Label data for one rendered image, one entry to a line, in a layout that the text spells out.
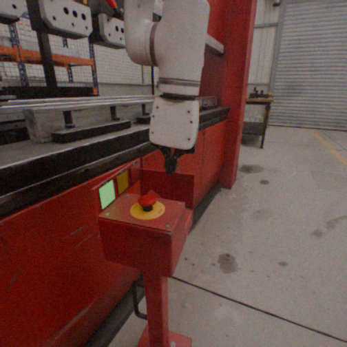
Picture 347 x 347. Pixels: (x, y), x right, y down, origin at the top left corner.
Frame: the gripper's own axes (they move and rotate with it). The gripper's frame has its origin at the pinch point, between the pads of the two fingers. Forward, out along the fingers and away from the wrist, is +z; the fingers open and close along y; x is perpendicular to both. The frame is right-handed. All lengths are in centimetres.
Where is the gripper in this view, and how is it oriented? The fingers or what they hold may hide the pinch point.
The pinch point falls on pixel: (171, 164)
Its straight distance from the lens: 47.2
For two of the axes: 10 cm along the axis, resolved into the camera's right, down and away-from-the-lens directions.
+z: -0.9, 9.1, 4.1
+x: 3.3, -3.6, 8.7
